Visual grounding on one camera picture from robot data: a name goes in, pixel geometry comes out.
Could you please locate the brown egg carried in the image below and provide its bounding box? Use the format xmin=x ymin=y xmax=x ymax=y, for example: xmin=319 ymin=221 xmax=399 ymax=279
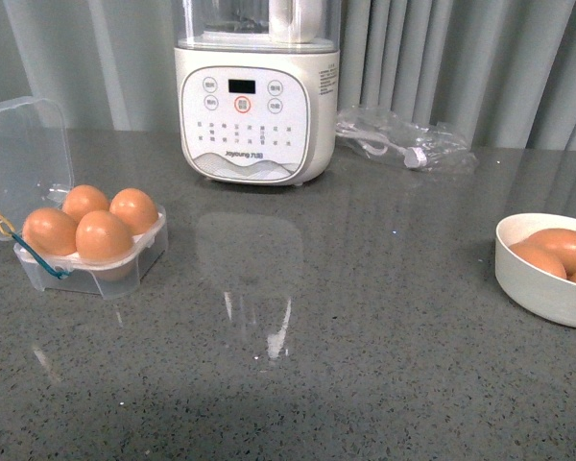
xmin=76 ymin=210 xmax=133 ymax=281

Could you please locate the clear plastic egg box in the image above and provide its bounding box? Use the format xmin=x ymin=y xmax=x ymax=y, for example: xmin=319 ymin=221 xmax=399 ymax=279
xmin=0 ymin=97 xmax=168 ymax=300

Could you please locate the brown egg back right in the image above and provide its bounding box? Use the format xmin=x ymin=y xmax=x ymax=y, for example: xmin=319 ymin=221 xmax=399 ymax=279
xmin=109 ymin=188 xmax=158 ymax=235

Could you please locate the brown egg back left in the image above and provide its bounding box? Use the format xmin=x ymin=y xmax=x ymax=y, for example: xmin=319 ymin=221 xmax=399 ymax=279
xmin=61 ymin=184 xmax=109 ymax=223

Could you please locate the brown egg front left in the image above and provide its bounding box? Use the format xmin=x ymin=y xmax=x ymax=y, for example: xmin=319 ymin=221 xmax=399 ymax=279
xmin=22 ymin=207 xmax=78 ymax=256

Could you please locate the clear plastic bag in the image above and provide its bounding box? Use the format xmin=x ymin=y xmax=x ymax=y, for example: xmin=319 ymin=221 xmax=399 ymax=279
xmin=336 ymin=106 xmax=478 ymax=174

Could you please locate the white Joyoung blender appliance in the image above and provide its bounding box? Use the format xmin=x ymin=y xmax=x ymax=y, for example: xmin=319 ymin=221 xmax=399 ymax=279
xmin=173 ymin=1 xmax=341 ymax=185

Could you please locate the blue rubber band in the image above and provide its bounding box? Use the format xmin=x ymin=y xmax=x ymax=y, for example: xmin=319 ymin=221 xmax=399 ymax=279
xmin=11 ymin=232 xmax=71 ymax=279

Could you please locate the white round bowl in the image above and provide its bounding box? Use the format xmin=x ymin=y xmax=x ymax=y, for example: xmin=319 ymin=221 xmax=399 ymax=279
xmin=495 ymin=212 xmax=576 ymax=328

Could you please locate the grey curtain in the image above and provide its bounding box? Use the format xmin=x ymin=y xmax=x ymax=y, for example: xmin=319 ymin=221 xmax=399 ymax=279
xmin=0 ymin=1 xmax=576 ymax=151

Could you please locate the white power cable plug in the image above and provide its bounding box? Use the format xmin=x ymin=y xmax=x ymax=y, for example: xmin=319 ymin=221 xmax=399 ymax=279
xmin=335 ymin=122 xmax=428 ymax=170

